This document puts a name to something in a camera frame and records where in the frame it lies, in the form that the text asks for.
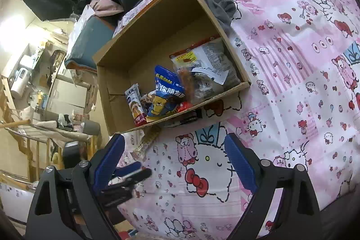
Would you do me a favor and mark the grey bucket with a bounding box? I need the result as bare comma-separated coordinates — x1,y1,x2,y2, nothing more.
81,120,101,136

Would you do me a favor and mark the clothes drying rack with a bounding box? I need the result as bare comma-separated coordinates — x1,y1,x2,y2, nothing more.
0,119,93,181

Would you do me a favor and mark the silver snack packet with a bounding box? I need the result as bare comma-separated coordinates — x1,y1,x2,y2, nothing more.
169,36,243,86

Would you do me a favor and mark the grey cloth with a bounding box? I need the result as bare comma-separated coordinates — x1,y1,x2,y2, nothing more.
198,0,237,29

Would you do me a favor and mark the cardboard box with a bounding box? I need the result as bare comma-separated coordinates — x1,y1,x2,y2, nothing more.
92,0,252,136

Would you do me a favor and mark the pink printed blanket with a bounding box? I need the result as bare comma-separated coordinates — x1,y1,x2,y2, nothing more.
112,0,360,240

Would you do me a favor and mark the blue snack packet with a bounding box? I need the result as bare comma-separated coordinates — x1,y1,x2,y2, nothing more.
146,65,187,121

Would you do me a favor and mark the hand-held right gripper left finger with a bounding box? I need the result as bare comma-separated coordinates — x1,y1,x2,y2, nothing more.
25,133,126,240

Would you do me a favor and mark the red snack packet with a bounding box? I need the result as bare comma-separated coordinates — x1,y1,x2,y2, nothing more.
176,101,194,114

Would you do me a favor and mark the white cabinet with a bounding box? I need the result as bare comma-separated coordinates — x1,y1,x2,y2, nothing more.
43,77,89,119

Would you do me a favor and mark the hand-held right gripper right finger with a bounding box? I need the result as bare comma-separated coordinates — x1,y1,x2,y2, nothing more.
224,132,322,240

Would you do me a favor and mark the teal cushion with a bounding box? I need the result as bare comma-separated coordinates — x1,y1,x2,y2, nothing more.
64,16,116,72

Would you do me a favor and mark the brown jerky snack packet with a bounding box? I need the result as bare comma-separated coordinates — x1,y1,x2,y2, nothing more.
178,68,197,103

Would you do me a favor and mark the white snack packet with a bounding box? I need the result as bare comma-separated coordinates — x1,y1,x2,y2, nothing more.
124,83,148,127

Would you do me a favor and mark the brown stick snack packet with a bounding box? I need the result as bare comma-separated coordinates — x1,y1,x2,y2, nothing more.
132,126,162,160

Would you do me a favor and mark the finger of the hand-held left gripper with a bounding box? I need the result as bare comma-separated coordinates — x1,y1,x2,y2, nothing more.
100,169,153,209
112,161,142,177

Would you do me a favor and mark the clear snack packet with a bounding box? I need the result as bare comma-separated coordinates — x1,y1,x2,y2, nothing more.
191,67,230,101

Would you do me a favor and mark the white appliance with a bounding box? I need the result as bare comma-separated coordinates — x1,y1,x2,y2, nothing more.
8,67,31,100

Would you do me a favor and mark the pink cloth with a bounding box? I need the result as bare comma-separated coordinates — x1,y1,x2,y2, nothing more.
90,0,124,17

